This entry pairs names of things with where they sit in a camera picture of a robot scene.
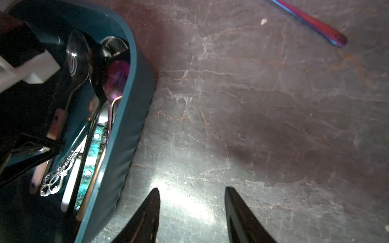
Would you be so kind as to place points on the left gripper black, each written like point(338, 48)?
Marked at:
point(31, 65)

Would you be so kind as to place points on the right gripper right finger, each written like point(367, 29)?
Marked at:
point(243, 226)

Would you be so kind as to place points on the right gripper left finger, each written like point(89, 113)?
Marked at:
point(143, 226)

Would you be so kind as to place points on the rose gold spoon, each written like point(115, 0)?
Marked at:
point(95, 156)

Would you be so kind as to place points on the ornate silver spoon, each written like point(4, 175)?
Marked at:
point(54, 180)

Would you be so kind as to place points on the teal plastic storage box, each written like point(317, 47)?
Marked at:
point(27, 218)

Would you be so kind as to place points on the rainbow iridescent spoon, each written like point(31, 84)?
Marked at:
point(329, 33)

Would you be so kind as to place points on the white handled spoon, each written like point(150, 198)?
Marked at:
point(71, 180)

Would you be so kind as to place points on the purple iridescent spoon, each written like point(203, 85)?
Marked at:
point(115, 76)

